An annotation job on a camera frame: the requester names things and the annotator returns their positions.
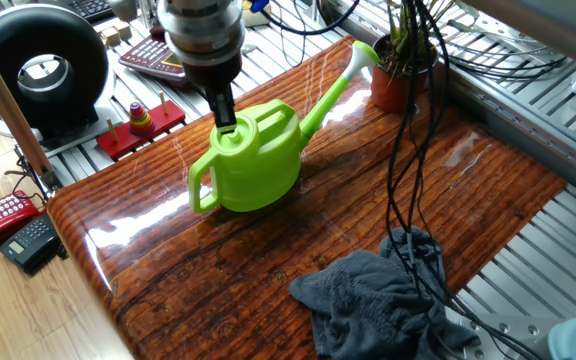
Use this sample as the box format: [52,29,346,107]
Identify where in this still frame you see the potted plant in terracotta pot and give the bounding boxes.
[367,0,469,114]

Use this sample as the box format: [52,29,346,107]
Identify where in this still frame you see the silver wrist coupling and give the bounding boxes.
[156,0,247,67]

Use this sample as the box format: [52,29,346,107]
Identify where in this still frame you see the green plastic watering can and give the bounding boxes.
[187,39,382,215]

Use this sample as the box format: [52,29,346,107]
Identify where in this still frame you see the black telephone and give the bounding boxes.
[0,213,65,274]

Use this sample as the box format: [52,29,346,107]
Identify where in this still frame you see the red peg board with pegs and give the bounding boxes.
[96,91,187,162]

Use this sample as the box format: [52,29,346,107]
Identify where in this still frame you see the yellow and white box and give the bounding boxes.
[241,0,273,28]

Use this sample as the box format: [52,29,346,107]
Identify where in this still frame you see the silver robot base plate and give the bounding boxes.
[442,312,564,360]

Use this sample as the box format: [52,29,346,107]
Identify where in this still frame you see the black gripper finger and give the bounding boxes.
[221,85,240,134]
[204,88,225,130]

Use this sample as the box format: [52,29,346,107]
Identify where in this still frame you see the tan frame post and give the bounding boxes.
[0,22,63,192]

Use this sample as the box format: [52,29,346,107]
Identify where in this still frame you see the red telephone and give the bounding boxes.
[0,190,42,248]

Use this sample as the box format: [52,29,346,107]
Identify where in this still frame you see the small wooden block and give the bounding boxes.
[112,19,134,41]
[99,25,122,48]

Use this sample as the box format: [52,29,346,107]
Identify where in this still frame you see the rainbow stacking rings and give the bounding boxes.
[128,102,156,138]

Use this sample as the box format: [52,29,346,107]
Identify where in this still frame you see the dark grey crumpled towel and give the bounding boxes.
[288,227,482,360]

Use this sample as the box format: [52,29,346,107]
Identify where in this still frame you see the red tin box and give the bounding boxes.
[118,27,192,89]

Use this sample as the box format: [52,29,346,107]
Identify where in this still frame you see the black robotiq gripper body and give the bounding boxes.
[182,49,245,104]

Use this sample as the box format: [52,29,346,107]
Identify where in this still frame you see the black cable bundle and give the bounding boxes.
[257,0,569,360]

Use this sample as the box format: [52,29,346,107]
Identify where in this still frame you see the black computer keyboard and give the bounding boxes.
[50,0,115,24]

